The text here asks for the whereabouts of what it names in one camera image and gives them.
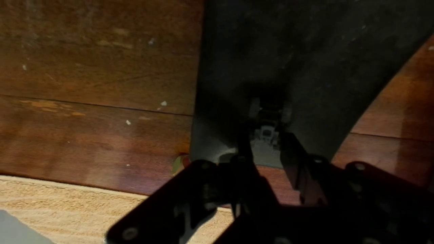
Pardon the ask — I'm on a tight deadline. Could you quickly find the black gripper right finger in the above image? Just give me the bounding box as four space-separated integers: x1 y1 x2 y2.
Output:
281 132 434 244

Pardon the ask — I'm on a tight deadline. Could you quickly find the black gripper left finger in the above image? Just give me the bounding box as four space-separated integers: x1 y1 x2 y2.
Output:
106 129 279 244

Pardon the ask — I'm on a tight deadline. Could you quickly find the small dark toy car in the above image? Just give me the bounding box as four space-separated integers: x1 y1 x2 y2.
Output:
249 97 294 170

